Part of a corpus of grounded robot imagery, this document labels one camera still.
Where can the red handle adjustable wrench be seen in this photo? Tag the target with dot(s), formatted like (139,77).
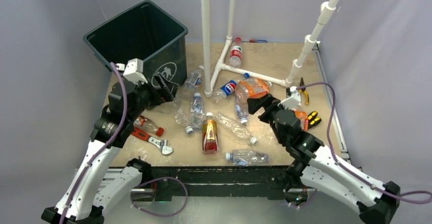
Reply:
(161,144)

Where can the red label water bottle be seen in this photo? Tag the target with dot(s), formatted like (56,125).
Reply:
(235,54)

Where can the small pepsi bottle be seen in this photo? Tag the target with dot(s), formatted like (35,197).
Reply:
(227,89)

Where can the clear bottle near bin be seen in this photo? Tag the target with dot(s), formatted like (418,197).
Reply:
(193,80)

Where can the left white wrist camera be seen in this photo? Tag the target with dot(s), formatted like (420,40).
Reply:
(133,71)

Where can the clear bottle front edge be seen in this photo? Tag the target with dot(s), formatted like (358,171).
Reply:
(245,157)

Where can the yellow handle pliers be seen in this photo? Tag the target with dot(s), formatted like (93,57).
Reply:
(304,92)

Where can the blue label water bottle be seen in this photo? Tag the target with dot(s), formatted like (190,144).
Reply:
(241,110)

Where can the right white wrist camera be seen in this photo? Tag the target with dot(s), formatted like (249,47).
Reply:
(292,100)

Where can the white PVC pipe frame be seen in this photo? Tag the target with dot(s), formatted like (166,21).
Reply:
(326,11)

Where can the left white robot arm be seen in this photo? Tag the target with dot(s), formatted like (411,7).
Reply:
(129,97)

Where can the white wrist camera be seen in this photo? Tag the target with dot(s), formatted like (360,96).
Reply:
(292,100)
(133,71)

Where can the small orange bottle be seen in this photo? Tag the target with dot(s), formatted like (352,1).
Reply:
(303,117)

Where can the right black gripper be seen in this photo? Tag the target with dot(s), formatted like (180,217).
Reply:
(255,104)

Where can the long crushed clear bottle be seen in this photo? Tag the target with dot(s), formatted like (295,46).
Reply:
(236,128)

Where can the red cap tea bottle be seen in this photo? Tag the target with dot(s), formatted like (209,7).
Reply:
(147,125)

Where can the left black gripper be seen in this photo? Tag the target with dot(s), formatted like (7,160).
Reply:
(170,87)

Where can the clear bottle white cap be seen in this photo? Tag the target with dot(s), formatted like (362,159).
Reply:
(196,112)

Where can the yellow red tea bottle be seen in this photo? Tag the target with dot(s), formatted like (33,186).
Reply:
(210,139)

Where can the dark green trash bin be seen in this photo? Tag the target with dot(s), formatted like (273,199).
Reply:
(146,32)

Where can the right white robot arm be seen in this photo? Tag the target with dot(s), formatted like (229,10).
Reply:
(314,165)

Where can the large orange soda bottle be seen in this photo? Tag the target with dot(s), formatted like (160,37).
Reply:
(253,88)

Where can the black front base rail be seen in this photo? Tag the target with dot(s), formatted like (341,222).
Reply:
(266,181)

